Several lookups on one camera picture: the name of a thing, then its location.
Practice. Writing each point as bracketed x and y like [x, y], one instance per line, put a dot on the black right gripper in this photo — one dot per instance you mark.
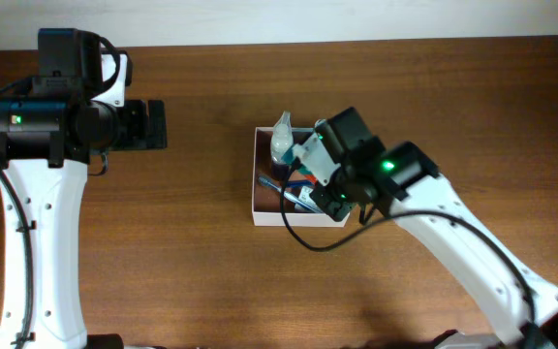
[332, 204]

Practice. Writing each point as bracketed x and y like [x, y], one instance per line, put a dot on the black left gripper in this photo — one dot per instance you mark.
[156, 124]

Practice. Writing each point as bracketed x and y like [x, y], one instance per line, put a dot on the teal mouthwash bottle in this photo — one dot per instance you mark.
[319, 122]

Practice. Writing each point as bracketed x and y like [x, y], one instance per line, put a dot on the Colgate toothpaste tube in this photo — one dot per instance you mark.
[292, 161]

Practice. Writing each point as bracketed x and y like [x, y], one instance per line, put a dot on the green white soap box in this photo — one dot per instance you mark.
[303, 194]

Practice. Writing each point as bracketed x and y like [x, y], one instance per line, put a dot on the purple spray bottle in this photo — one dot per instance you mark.
[281, 141]

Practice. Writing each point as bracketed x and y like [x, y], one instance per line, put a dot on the blue white toothbrush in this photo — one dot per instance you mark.
[267, 182]

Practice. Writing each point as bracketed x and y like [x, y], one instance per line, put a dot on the blue disposable razor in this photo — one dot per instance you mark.
[297, 184]

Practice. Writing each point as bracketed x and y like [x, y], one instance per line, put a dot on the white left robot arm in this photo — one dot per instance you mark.
[51, 124]

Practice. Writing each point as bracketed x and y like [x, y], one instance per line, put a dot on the white cardboard box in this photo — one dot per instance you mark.
[265, 200]

